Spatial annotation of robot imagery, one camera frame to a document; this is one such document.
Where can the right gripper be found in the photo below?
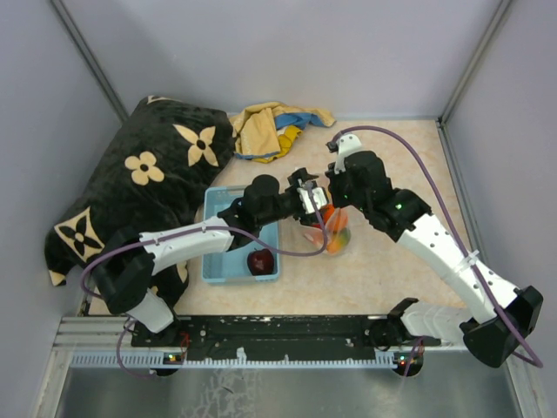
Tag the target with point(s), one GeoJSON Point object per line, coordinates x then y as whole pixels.
{"type": "Point", "coordinates": [334, 179]}

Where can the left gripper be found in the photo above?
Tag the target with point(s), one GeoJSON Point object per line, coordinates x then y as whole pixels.
{"type": "Point", "coordinates": [296, 180]}

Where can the orange tangerine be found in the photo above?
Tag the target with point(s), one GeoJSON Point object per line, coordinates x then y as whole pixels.
{"type": "Point", "coordinates": [326, 212]}

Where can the green yellow mango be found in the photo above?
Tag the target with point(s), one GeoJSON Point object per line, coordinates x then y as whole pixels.
{"type": "Point", "coordinates": [343, 237]}

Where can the clear zip top bag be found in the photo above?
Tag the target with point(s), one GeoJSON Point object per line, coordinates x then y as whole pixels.
{"type": "Point", "coordinates": [337, 222]}

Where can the dark red apple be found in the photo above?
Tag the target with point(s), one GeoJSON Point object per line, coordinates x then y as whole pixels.
{"type": "Point", "coordinates": [260, 262]}

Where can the small orange mango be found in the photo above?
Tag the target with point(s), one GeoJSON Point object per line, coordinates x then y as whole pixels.
{"type": "Point", "coordinates": [337, 245]}

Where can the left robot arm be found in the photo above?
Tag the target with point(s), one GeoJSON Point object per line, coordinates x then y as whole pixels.
{"type": "Point", "coordinates": [123, 272]}

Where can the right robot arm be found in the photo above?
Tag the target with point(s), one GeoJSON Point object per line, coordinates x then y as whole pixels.
{"type": "Point", "coordinates": [496, 315]}

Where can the yellow blue crumpled cloth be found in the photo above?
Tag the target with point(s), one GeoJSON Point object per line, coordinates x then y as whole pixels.
{"type": "Point", "coordinates": [268, 131]}

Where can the light blue plastic basket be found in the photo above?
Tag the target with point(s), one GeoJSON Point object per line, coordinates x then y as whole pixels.
{"type": "Point", "coordinates": [231, 268]}

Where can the black floral pillow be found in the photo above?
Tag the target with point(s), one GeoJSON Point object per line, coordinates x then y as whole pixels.
{"type": "Point", "coordinates": [152, 177]}

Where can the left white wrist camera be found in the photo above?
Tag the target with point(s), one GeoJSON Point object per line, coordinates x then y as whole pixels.
{"type": "Point", "coordinates": [313, 199]}

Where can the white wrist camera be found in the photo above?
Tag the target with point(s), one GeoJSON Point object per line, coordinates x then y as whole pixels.
{"type": "Point", "coordinates": [344, 146]}
{"type": "Point", "coordinates": [313, 199]}

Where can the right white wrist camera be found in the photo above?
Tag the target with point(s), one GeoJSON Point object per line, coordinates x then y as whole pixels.
{"type": "Point", "coordinates": [344, 146]}

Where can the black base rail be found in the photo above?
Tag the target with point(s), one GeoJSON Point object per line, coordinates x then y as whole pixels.
{"type": "Point", "coordinates": [299, 341]}

